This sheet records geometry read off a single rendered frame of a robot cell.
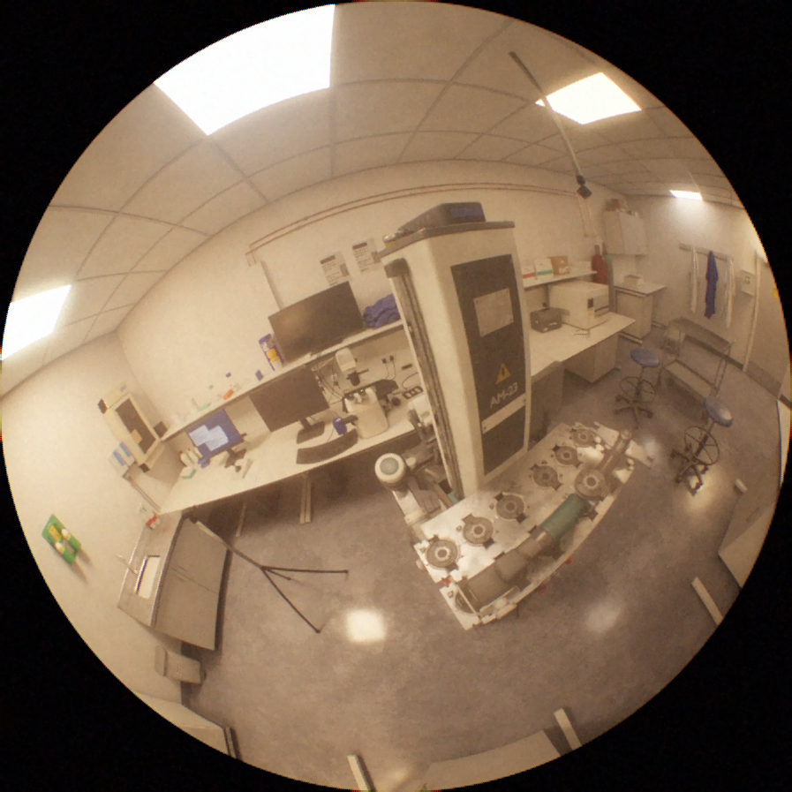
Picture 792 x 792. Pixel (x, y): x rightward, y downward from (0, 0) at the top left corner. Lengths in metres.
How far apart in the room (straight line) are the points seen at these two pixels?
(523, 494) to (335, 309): 1.73
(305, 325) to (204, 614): 2.71
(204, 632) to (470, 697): 2.01
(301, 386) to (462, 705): 2.33
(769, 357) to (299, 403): 6.79
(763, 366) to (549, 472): 5.55
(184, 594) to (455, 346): 2.50
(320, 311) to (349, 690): 2.74
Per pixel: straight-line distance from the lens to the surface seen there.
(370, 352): 2.11
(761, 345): 5.79
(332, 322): 1.91
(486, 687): 1.73
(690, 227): 5.73
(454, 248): 0.34
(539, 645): 1.72
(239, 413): 2.55
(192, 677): 2.95
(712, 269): 5.54
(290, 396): 1.72
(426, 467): 0.92
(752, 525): 2.25
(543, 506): 0.57
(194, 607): 2.53
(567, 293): 2.75
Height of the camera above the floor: 1.67
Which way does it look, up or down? 30 degrees down
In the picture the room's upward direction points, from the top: 20 degrees counter-clockwise
